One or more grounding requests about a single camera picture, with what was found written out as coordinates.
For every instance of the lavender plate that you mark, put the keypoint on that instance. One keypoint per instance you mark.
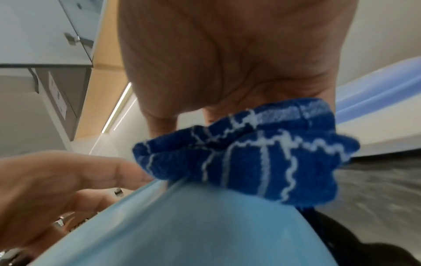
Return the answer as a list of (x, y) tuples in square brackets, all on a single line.
[(381, 93)]

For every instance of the light blue bowl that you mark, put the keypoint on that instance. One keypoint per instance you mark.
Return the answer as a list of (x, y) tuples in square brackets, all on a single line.
[(197, 228)]

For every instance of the led light strip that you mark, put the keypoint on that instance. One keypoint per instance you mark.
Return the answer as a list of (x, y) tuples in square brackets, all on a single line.
[(117, 106)]

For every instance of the person's left hand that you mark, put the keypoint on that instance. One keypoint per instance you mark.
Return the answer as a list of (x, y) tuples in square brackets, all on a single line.
[(46, 182)]

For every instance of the person's right hand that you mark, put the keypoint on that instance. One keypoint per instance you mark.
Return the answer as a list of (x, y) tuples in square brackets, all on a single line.
[(230, 52)]

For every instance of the speckled white plate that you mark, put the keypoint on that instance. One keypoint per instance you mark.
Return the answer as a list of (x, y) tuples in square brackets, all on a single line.
[(388, 135)]

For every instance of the blue striped cloth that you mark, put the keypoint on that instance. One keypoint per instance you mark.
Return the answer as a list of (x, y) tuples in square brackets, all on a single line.
[(263, 156)]

